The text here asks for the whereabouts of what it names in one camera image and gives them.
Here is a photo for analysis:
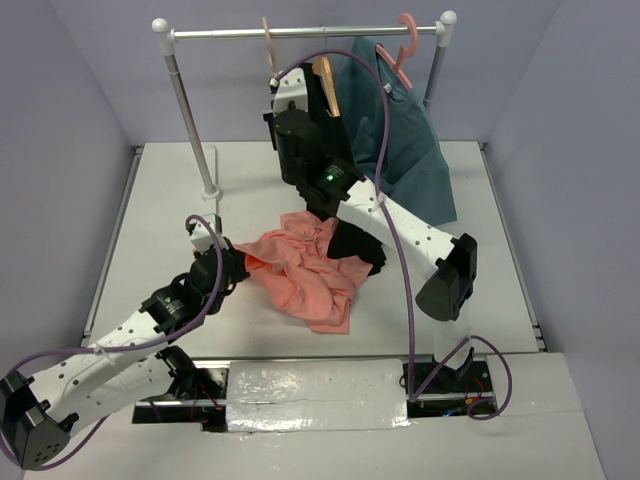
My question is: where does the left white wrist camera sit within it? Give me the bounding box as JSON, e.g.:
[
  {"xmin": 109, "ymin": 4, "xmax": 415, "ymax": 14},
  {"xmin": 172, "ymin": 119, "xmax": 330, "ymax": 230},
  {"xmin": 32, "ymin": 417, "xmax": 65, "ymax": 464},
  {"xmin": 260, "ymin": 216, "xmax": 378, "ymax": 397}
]
[{"xmin": 186, "ymin": 213, "xmax": 229, "ymax": 254}]

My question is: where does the wooden hanger with black shirt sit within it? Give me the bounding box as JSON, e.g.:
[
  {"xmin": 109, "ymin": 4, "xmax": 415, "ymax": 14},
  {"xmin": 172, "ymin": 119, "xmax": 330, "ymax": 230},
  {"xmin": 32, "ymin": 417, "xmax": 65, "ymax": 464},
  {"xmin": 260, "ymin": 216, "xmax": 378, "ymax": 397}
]
[{"xmin": 312, "ymin": 55, "xmax": 341, "ymax": 118}]

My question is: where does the black t shirt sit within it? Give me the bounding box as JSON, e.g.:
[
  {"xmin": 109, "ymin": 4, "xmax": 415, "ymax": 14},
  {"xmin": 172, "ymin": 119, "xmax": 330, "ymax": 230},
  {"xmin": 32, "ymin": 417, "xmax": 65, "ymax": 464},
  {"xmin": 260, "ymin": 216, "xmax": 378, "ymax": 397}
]
[{"xmin": 301, "ymin": 63, "xmax": 386, "ymax": 276}]

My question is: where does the teal t shirt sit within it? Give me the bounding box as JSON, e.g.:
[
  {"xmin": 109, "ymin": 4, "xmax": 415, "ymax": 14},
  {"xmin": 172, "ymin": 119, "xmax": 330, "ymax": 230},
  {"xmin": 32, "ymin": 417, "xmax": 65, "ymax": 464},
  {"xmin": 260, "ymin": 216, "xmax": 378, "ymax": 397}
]
[{"xmin": 336, "ymin": 37, "xmax": 457, "ymax": 226}]

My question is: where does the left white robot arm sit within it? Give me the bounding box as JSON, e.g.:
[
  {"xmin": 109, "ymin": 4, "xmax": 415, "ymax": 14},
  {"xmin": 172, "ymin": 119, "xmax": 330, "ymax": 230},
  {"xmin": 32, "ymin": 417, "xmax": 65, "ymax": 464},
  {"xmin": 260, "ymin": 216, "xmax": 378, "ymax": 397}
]
[{"xmin": 1, "ymin": 246, "xmax": 249, "ymax": 470}]

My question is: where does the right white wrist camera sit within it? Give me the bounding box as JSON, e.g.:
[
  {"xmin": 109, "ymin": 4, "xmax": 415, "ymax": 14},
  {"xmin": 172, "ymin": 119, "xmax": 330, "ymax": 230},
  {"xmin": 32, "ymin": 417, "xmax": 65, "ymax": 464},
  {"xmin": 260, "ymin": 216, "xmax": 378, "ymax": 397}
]
[{"xmin": 269, "ymin": 67, "xmax": 308, "ymax": 116}]

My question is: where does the silver foil cover panel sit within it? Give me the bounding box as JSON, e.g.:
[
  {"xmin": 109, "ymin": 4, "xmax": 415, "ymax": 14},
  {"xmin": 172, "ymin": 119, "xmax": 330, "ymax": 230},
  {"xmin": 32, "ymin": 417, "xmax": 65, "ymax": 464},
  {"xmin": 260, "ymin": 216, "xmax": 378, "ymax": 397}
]
[{"xmin": 226, "ymin": 359, "xmax": 409, "ymax": 433}]

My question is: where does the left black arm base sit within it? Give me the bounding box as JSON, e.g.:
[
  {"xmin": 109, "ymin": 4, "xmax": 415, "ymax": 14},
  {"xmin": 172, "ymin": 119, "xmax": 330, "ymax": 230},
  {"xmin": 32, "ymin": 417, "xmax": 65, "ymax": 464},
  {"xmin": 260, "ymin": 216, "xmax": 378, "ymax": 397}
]
[{"xmin": 132, "ymin": 346, "xmax": 230, "ymax": 433}]

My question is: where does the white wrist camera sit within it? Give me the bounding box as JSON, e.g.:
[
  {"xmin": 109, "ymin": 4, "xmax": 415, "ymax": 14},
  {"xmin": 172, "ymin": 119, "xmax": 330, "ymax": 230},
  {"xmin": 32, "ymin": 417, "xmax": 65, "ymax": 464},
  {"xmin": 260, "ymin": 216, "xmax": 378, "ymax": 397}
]
[
  {"xmin": 186, "ymin": 213, "xmax": 229, "ymax": 254},
  {"xmin": 269, "ymin": 67, "xmax": 308, "ymax": 116}
]

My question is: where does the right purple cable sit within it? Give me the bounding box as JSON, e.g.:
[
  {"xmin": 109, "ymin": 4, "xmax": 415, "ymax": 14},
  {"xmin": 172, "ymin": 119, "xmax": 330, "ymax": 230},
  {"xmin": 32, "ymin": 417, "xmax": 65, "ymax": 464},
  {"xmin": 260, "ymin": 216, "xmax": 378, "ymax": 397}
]
[{"xmin": 272, "ymin": 48, "xmax": 514, "ymax": 419}]

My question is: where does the salmon pink t shirt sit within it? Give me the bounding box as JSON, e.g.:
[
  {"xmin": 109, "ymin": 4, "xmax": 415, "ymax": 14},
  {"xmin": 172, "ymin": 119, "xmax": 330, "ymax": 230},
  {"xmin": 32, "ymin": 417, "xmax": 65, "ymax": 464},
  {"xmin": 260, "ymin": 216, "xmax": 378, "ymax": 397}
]
[{"xmin": 234, "ymin": 211, "xmax": 373, "ymax": 334}]

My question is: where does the light wooden hanger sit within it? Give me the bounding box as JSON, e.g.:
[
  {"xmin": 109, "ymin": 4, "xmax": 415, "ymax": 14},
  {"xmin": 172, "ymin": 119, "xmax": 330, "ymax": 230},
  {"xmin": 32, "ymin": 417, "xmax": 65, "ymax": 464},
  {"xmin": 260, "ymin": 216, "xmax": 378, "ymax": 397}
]
[{"xmin": 261, "ymin": 16, "xmax": 279, "ymax": 78}]

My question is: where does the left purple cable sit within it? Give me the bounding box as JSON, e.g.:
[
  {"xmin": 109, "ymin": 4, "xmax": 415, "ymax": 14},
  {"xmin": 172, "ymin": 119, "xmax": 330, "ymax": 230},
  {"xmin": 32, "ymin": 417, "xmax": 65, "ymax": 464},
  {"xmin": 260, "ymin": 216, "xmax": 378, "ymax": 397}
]
[{"xmin": 0, "ymin": 213, "xmax": 230, "ymax": 471}]

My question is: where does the white and silver clothes rack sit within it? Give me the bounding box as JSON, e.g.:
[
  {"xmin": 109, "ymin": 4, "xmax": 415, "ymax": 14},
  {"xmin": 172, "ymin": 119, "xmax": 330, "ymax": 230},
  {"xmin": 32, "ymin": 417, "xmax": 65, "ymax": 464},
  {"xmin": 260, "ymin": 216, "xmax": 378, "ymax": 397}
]
[{"xmin": 152, "ymin": 10, "xmax": 458, "ymax": 201}]

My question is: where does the purple cable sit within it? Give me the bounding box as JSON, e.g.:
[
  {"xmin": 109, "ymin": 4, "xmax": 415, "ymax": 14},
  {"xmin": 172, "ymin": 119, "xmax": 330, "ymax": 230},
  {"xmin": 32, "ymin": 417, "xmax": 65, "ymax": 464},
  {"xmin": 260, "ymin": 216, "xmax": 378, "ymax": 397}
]
[
  {"xmin": 272, "ymin": 48, "xmax": 514, "ymax": 419},
  {"xmin": 0, "ymin": 213, "xmax": 230, "ymax": 471}
]

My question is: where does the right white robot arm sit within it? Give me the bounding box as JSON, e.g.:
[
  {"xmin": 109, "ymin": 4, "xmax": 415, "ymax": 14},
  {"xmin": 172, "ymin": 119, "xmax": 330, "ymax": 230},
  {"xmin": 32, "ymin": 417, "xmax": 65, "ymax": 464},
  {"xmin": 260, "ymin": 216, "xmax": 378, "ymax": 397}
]
[{"xmin": 264, "ymin": 100, "xmax": 477, "ymax": 391}]

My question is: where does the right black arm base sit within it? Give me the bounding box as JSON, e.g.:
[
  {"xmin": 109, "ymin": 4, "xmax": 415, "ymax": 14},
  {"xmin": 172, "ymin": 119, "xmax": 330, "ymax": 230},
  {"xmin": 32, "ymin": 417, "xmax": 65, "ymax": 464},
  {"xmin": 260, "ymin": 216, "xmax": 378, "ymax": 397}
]
[{"xmin": 407, "ymin": 348, "xmax": 499, "ymax": 420}]

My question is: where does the pink plastic hanger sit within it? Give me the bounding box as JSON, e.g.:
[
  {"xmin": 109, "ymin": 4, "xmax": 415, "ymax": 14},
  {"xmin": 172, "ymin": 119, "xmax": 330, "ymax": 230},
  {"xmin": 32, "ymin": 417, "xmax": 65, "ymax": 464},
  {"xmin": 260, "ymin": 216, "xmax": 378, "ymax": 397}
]
[{"xmin": 376, "ymin": 13, "xmax": 419, "ymax": 91}]

